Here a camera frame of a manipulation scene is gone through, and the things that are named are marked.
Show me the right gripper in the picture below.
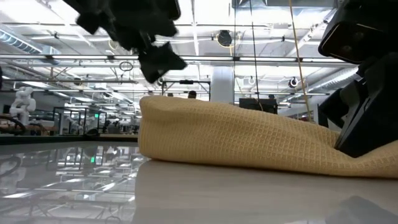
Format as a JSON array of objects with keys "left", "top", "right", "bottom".
[{"left": 318, "top": 51, "right": 398, "bottom": 159}]

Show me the black monitor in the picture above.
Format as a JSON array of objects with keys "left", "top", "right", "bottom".
[{"left": 238, "top": 98, "right": 279, "bottom": 115}]

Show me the black frame stand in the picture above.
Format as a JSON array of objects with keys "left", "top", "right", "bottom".
[{"left": 160, "top": 80, "right": 211, "bottom": 102}]

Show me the white robot figure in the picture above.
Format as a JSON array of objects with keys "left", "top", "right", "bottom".
[{"left": 8, "top": 86, "right": 37, "bottom": 126}]

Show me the orange waffle-weave towel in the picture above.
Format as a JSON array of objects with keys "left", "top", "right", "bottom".
[{"left": 137, "top": 95, "right": 398, "bottom": 179}]

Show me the black frame enclosure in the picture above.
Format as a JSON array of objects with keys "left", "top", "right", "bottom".
[{"left": 52, "top": 106, "right": 108, "bottom": 135}]

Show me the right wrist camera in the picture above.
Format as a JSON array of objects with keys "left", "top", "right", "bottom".
[{"left": 317, "top": 0, "right": 398, "bottom": 65}]

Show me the hanging black cable loop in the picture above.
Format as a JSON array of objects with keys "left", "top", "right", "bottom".
[{"left": 119, "top": 60, "right": 134, "bottom": 72}]

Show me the yellow cable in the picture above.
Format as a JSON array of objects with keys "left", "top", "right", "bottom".
[{"left": 288, "top": 0, "right": 312, "bottom": 122}]

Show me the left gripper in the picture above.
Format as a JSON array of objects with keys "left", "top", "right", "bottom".
[{"left": 63, "top": 0, "right": 188, "bottom": 84}]

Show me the black ceiling cable reel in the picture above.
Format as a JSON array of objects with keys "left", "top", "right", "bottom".
[{"left": 216, "top": 29, "right": 233, "bottom": 47}]

